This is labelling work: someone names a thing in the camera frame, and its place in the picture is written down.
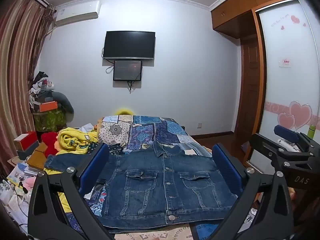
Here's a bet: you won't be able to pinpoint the black wall television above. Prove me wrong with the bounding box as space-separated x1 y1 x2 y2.
103 31 156 60

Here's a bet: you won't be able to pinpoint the black television cable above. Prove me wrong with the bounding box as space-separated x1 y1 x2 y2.
101 47 114 74

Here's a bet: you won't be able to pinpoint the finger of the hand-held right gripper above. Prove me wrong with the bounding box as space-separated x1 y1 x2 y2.
249 133 313 176
274 124 314 153

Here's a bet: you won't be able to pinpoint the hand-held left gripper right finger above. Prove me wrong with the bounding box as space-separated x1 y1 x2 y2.
207 143 294 240

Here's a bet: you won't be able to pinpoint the red box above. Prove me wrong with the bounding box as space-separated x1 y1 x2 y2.
14 131 38 151

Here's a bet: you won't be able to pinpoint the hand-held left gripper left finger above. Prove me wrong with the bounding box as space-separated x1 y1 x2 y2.
28 143 118 240

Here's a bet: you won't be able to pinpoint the brown wooden box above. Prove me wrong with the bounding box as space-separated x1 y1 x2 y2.
26 142 50 171

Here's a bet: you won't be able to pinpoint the orange box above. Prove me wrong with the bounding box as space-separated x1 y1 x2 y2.
39 101 58 112

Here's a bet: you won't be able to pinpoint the wooden door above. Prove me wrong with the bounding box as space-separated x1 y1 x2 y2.
234 39 266 144

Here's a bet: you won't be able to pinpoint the white air conditioner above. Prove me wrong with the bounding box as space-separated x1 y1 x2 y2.
54 0 101 27

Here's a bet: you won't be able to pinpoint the blue patchwork bedspread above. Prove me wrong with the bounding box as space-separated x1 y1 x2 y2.
45 115 250 240

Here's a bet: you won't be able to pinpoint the striped brown curtain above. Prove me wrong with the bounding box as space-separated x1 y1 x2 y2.
0 0 57 180

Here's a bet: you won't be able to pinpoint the wooden overhead cabinet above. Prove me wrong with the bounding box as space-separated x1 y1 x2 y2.
210 0 303 39

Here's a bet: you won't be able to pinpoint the blue denim jacket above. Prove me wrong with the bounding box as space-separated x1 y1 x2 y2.
44 140 238 227

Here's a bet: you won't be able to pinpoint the grey box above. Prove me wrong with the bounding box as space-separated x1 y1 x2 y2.
17 140 40 161

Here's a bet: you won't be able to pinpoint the red plush toy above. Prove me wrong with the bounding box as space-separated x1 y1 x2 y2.
41 131 60 157

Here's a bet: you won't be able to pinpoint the pile of papers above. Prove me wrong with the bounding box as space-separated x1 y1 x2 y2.
0 157 38 230

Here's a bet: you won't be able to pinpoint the dark dotted cloth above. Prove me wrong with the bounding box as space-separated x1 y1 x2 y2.
90 141 127 155

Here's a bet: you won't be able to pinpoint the white sliding door pink hearts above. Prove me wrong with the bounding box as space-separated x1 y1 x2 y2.
257 0 320 173

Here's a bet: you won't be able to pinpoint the small black wall monitor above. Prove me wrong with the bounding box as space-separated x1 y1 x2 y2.
113 59 143 82

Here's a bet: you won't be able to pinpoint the pile of mixed clothes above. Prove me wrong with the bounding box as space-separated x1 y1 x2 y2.
27 71 57 110

